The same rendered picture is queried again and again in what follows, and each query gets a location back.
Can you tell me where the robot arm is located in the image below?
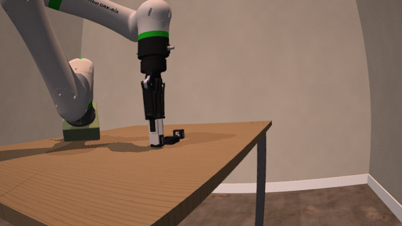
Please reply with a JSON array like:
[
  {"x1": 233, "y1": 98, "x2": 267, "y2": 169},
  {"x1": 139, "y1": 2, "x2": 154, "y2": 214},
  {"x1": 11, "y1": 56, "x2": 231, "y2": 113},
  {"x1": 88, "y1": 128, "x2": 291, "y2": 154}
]
[{"x1": 0, "y1": 0, "x2": 175, "y2": 127}]

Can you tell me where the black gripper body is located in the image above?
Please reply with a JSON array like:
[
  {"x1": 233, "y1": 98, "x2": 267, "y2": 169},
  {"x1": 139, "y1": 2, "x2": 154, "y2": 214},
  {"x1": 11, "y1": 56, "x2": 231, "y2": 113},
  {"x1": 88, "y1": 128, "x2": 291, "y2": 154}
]
[{"x1": 141, "y1": 57, "x2": 166, "y2": 91}]

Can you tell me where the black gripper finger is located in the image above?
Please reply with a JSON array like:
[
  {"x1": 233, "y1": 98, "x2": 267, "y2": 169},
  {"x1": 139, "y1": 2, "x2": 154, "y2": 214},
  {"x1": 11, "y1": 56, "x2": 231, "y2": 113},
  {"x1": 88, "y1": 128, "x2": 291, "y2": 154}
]
[
  {"x1": 157, "y1": 78, "x2": 165, "y2": 135},
  {"x1": 141, "y1": 75, "x2": 160, "y2": 144}
]

